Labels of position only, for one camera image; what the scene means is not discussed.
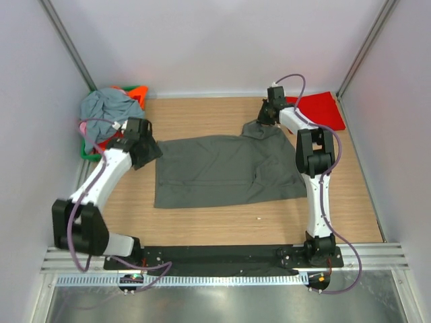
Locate dark grey t shirt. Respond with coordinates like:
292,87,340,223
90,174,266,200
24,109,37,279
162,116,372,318
154,121,306,209

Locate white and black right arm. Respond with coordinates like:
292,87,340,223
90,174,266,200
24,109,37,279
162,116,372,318
257,85,337,266

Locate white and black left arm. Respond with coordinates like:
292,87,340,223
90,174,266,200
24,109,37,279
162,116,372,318
52,117,162,269

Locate red t shirt in basket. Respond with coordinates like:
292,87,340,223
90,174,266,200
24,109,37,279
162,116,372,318
98,131,123,151

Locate orange t shirt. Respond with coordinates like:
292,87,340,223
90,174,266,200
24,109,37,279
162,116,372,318
112,85,148,110

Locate light blue t shirt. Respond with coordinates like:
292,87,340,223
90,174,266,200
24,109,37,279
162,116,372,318
79,87,145,144

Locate green plastic basket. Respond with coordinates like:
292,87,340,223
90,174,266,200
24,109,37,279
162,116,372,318
80,83,145,162

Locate folded red t shirt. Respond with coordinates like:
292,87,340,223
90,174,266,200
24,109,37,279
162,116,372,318
297,92,346,131

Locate pink garment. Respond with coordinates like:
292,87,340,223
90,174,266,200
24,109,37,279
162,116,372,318
79,121,87,137

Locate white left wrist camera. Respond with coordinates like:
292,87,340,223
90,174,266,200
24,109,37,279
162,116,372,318
111,120,128,132

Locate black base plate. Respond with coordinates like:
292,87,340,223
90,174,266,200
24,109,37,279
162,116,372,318
124,245,343,277

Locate slotted white cable duct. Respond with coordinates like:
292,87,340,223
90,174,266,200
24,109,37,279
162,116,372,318
55,273,308,288

